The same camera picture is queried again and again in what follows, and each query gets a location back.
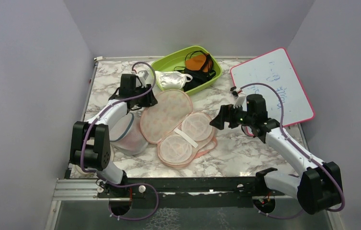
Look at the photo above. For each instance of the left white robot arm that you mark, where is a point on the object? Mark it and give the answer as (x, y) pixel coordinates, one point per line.
(90, 147)

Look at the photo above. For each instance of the green plastic basin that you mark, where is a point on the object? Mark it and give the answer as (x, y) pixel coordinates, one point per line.
(169, 62)

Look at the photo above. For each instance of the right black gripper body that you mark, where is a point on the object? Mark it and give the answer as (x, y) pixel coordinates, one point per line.
(246, 118)

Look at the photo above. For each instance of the white mesh laundry bag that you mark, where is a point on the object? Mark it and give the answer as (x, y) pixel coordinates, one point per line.
(126, 135)

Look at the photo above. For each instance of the white satin bra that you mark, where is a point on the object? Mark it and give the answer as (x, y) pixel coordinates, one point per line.
(172, 80)

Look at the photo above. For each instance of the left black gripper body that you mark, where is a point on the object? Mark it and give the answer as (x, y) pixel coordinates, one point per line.
(143, 101)

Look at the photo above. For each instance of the orange bra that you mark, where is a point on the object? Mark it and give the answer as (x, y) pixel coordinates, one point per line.
(199, 61)

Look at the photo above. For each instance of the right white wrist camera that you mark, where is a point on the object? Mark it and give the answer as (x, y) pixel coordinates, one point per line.
(239, 100)

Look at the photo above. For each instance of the black bra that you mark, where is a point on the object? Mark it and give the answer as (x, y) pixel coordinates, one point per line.
(199, 77)

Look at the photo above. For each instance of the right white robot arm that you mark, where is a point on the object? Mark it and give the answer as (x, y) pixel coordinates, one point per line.
(318, 185)

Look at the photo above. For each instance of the beige bra cup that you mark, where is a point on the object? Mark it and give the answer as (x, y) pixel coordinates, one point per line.
(80, 171)

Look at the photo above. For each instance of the pink framed whiteboard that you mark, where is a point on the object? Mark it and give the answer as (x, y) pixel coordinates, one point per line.
(273, 76)

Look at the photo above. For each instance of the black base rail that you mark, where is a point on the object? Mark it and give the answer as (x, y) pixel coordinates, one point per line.
(197, 192)

